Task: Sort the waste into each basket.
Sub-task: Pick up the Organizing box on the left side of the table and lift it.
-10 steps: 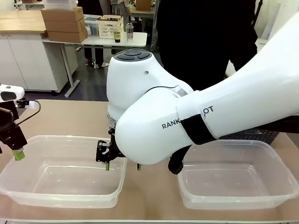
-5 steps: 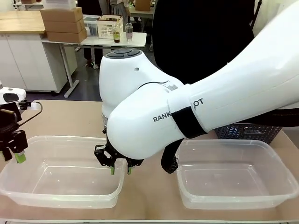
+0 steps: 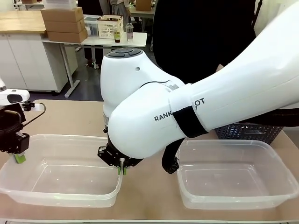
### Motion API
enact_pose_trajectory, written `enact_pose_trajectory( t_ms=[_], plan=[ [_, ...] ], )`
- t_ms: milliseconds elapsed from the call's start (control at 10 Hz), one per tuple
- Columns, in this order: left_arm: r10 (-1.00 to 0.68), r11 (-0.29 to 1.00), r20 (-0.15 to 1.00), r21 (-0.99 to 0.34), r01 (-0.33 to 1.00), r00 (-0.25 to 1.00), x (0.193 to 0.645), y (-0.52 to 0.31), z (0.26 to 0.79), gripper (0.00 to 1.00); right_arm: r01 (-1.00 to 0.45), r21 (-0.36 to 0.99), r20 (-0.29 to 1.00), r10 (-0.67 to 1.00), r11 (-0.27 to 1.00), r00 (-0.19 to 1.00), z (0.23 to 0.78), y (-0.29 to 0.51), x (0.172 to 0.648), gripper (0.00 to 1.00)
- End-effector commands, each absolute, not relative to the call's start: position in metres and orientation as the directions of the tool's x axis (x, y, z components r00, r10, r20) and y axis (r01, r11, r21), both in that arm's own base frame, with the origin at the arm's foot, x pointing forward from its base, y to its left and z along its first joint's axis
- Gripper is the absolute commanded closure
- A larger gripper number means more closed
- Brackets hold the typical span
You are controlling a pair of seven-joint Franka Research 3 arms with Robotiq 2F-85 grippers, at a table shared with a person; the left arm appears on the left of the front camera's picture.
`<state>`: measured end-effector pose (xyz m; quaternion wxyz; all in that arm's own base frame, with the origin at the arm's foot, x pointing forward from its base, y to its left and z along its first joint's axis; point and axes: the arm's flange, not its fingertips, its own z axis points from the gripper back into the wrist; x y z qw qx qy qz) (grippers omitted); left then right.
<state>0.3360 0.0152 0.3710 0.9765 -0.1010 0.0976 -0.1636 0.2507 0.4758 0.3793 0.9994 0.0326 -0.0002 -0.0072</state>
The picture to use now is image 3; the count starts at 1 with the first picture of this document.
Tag white background table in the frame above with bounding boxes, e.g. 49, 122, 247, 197
42, 31, 148, 98

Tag clear plastic bin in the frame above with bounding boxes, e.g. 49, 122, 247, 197
0, 134, 124, 209
176, 139, 297, 210

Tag person in black clothes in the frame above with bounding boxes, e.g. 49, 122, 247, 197
152, 0, 257, 85

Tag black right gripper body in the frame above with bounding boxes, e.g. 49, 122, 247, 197
97, 139, 143, 168

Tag dark grey perforated basket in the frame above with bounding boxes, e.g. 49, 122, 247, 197
214, 123, 285, 146

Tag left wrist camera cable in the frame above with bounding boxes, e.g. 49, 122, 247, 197
22, 100, 47, 132

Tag clear plastic bottle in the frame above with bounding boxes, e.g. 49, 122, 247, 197
125, 22, 135, 43

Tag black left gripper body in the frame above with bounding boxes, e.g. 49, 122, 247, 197
0, 108, 30, 155

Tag clear storage box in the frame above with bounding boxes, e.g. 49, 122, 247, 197
83, 14, 101, 37

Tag white lattice basket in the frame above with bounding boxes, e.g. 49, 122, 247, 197
96, 14, 124, 40

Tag background person dark clothes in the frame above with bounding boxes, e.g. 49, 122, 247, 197
78, 0, 104, 68

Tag white cabinet wooden top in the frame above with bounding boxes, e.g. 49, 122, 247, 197
0, 10, 79, 96

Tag background person grey clothes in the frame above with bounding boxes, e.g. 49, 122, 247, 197
109, 0, 132, 25

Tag black strap on arm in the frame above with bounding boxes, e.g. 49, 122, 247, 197
173, 109, 210, 139

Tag brown cardboard box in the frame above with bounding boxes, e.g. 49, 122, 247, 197
46, 29, 89, 44
41, 7, 84, 23
43, 20, 86, 34

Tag small cardboard box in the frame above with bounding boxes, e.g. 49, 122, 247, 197
135, 0, 155, 12

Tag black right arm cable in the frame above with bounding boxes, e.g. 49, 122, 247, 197
163, 137, 185, 175

